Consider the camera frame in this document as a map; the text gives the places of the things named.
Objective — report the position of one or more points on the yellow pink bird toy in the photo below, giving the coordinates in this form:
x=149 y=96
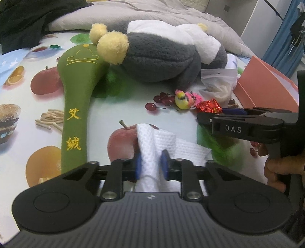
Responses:
x=187 y=100

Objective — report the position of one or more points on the hanging clothes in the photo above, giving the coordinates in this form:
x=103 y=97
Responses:
x=297 y=29

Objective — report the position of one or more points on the blue curtain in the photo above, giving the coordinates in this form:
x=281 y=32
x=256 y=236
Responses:
x=277 y=53

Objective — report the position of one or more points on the grey white penguin plush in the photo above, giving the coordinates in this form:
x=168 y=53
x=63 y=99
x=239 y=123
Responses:
x=155 y=51

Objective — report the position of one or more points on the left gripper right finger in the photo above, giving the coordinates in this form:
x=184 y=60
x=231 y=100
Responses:
x=164 y=163

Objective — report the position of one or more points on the green fabric massage hammer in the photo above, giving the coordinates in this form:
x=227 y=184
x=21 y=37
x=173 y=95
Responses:
x=80 y=69

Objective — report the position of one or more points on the black clothing pile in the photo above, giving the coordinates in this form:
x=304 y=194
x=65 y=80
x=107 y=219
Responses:
x=24 y=23

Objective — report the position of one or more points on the white paper towel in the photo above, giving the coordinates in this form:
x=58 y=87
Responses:
x=158 y=145

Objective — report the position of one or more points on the grey duvet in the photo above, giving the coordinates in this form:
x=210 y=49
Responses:
x=172 y=12

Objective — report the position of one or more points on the red foil candy wrapper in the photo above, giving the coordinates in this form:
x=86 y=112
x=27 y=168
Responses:
x=209 y=106

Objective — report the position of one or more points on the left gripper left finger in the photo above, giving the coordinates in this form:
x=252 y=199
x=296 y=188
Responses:
x=137 y=164

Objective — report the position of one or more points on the pink cardboard box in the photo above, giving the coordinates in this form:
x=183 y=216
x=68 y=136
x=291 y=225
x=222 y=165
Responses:
x=261 y=85

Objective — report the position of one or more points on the right hand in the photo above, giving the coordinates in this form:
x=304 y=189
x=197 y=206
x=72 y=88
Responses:
x=283 y=166

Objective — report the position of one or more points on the grey wardrobe cabinet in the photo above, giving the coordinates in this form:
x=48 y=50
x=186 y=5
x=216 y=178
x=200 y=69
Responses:
x=256 y=22

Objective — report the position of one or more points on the clear zip bag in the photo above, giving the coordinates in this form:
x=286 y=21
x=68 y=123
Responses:
x=218 y=84

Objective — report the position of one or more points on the white spray bottle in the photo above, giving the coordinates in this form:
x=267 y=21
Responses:
x=234 y=62

